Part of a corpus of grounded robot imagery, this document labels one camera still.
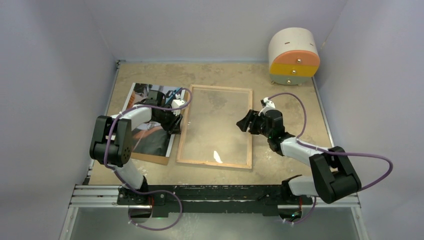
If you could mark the wooden picture frame with glass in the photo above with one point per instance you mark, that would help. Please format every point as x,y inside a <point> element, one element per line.
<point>209,134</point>

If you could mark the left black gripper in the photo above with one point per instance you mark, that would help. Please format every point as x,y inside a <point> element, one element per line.
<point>173,127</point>

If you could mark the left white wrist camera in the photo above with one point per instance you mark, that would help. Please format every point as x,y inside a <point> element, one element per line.
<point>177,104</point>

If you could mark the aluminium rail bar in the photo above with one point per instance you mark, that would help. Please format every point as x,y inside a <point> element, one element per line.
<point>107,195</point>

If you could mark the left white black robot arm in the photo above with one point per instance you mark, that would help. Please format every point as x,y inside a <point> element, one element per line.
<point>112,138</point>

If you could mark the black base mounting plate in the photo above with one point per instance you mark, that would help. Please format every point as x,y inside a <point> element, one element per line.
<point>267,200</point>

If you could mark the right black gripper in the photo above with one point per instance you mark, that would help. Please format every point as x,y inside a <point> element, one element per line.
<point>252,117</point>

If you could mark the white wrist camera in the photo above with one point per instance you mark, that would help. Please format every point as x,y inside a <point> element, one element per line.
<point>267,105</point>
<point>177,104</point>

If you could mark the round mini drawer cabinet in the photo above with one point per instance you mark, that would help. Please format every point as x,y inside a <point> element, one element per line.
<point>293,57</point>

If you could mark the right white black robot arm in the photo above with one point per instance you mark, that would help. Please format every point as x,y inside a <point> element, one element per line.
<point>333,176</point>

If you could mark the printed photo sheet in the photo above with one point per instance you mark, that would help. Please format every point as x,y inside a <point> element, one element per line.
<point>153,95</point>

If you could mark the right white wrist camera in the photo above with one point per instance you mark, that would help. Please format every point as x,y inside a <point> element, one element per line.
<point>267,105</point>

